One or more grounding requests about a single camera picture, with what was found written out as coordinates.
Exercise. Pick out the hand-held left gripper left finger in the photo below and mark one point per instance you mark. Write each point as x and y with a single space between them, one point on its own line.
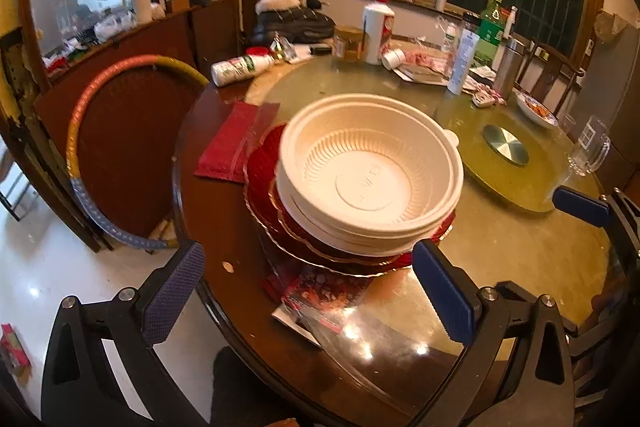
172 292

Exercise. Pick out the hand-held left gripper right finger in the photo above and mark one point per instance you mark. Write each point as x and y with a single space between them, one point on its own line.
442 292

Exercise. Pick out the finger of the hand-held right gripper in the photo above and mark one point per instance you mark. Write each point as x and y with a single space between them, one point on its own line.
580 207
515 291

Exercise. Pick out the white ribbed plastic bowl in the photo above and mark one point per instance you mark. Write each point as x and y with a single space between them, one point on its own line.
370 234
370 177

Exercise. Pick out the small red glass plate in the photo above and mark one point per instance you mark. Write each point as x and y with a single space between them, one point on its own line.
285 227

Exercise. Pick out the large red glass plate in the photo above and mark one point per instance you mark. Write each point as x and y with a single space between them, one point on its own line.
262 157

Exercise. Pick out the clear glass mug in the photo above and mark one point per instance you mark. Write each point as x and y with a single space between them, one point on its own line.
587 152

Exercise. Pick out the small tan scrap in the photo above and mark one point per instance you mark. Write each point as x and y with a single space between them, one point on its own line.
228 266

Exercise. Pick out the small glass cup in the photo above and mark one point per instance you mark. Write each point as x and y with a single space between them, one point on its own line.
565 127

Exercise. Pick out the round metal disc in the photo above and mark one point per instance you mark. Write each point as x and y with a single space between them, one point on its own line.
505 146

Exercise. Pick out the blue white plate with food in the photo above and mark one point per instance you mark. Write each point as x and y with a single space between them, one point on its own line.
535 107

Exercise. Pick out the red printed plastic packet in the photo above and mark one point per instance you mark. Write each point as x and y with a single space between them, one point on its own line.
325 292

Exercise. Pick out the person's dark clothing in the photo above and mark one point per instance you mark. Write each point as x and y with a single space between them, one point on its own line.
245 387

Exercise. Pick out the dark wooden chair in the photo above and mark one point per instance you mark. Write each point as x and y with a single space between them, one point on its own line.
550 72

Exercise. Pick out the grey refrigerator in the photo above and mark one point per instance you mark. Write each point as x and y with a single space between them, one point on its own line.
615 72

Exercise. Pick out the small striped packet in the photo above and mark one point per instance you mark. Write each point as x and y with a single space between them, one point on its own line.
487 98

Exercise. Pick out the steel thermos flask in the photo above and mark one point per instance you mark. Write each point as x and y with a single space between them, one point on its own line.
507 72

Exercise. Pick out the red cloth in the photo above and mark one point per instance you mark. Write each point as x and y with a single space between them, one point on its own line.
225 142

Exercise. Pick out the red box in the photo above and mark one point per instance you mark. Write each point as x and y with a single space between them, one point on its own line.
12 352

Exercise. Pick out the multicoloured hula hoop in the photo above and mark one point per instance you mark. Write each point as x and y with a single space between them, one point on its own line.
74 147

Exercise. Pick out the brown wooden sideboard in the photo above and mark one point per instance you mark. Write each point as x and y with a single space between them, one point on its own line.
125 117

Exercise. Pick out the crumpled plastic bag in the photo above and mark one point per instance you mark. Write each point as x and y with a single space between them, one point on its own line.
611 27

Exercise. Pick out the white squeeze tube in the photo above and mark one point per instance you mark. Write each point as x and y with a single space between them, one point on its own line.
460 67

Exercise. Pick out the white bottle with dark label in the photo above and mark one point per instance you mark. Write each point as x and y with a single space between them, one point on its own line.
510 24

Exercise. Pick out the green plastic bottle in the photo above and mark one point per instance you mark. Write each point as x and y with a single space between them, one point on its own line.
489 32

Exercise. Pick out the book with grey cover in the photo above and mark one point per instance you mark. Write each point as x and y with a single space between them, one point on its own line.
422 76

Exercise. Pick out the small clear water bottle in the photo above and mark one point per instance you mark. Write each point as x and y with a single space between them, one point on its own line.
450 38

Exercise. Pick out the pink plastic packet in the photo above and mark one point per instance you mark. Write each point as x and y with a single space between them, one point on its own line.
425 59

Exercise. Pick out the clear bottle with black cap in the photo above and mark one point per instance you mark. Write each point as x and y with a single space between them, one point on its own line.
472 22

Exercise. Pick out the white bottle with green label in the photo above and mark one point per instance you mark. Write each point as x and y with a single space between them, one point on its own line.
235 69

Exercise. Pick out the small white cup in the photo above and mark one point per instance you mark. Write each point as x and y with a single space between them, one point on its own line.
394 58

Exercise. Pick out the red lid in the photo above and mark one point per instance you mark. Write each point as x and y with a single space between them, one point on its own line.
257 52

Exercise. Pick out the small glass perfume bottle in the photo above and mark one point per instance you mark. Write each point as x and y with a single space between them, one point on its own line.
278 49

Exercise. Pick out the brown glass jar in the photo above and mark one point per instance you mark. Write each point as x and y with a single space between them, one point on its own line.
347 44

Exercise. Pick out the white liquor bottle red cap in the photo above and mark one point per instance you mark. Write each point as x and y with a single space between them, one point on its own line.
375 32

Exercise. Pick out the white folded paper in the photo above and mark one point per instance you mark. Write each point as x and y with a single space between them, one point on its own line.
300 53

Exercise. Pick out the small black case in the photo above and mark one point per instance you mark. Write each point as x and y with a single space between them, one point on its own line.
321 49

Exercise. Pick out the white plastic bag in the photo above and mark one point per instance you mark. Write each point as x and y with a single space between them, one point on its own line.
114 26

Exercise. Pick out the black jacket with fur collar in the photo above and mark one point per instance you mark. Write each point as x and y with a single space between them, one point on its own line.
290 27

